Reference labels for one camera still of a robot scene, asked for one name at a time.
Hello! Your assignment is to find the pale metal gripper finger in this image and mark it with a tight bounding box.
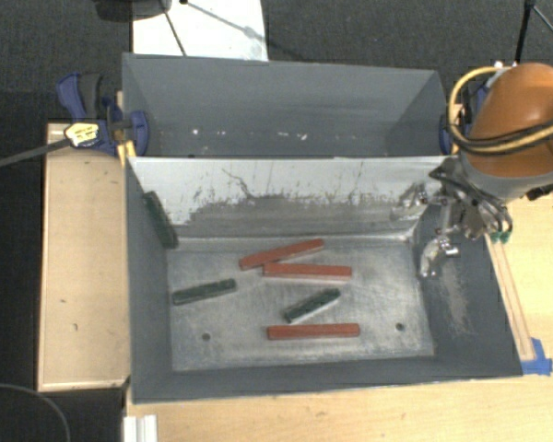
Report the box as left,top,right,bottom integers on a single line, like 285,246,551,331
388,182,431,223
417,236,461,280

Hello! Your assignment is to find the red-brown flat block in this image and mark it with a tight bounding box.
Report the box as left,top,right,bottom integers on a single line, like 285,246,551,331
238,238,326,272
261,262,354,282
265,322,362,342

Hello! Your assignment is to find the dark green flat block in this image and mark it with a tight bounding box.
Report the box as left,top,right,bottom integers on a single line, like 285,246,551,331
141,191,181,250
282,286,343,325
171,277,238,307

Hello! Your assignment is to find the grey metal bin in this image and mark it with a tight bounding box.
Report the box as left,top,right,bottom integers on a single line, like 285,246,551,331
119,52,524,405

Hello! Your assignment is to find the pale wood flat board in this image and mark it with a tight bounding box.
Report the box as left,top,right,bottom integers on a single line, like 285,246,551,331
36,122,133,393

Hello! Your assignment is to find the black cylinder on white bracket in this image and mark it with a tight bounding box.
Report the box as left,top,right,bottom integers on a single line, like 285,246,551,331
524,182,553,203

